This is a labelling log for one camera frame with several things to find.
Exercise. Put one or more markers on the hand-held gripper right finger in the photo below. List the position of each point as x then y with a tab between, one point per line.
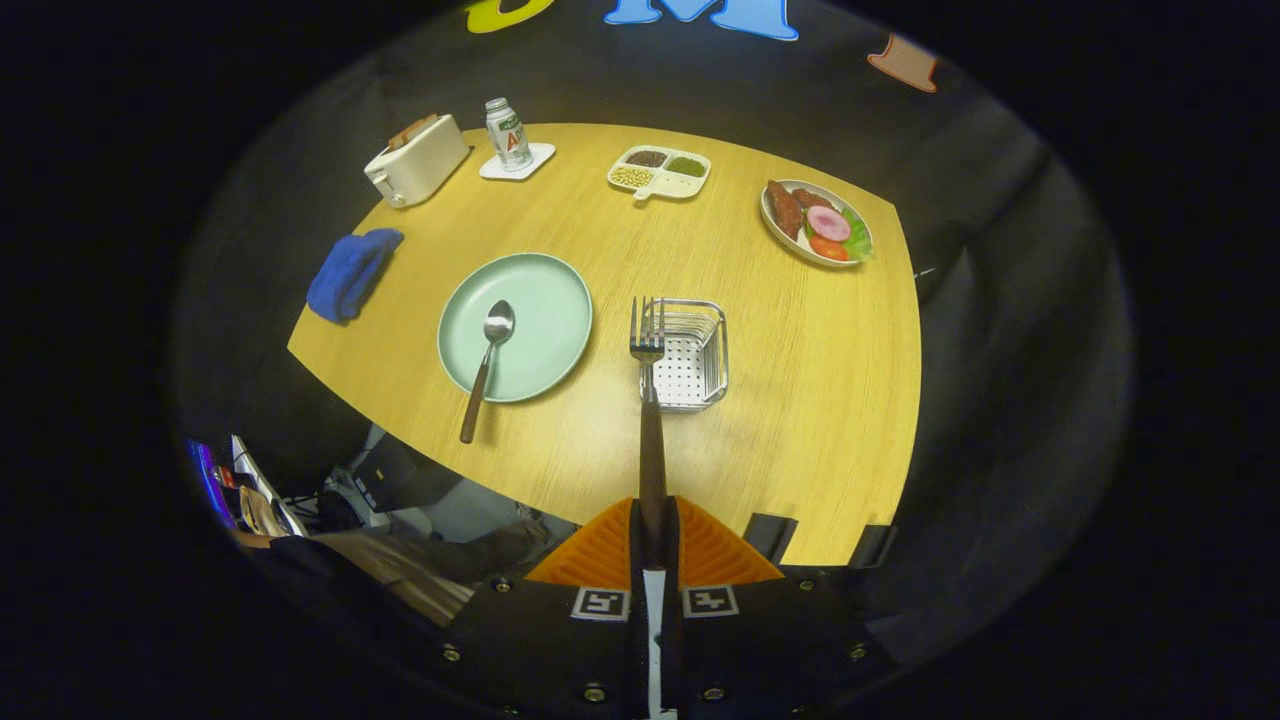
770	650

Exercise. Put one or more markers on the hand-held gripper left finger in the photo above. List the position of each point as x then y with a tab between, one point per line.
550	650

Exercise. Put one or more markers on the person's leg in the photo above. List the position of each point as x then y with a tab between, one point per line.
410	575

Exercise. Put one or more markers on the dark box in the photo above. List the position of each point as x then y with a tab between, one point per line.
400	475

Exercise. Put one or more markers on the light green plate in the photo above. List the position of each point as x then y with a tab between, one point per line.
540	320

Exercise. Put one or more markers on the laptop screen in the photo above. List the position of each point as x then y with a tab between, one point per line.
210	485

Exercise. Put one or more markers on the red tomato slice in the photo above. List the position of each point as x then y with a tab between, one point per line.
828	247

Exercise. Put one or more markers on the green lettuce leaf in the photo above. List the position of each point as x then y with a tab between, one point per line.
858	235

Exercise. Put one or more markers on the blue folded towel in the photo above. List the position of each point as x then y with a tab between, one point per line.
345	275

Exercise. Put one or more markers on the pink ham slice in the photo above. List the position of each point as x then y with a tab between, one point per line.
828	223

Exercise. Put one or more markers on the large brown sausage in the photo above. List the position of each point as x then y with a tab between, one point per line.
785	208

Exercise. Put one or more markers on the small brown sausage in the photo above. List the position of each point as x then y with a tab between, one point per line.
812	198

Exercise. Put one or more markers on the white food plate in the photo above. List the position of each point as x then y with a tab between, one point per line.
835	197

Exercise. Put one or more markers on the white divided dish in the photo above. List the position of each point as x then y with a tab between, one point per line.
690	186

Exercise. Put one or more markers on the yellow beans pile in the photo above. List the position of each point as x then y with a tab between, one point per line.
631	177

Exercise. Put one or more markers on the green beans pile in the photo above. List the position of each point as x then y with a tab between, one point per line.
686	166

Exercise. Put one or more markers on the white square coaster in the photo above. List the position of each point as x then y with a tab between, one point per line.
540	155

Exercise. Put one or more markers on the white toaster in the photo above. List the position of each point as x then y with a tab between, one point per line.
425	165

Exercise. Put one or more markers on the dark red beans pile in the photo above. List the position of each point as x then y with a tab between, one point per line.
646	158

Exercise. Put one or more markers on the clear water bottle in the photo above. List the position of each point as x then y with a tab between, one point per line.
508	135

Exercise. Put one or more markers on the brown toast slices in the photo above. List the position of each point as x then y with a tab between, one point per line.
412	131

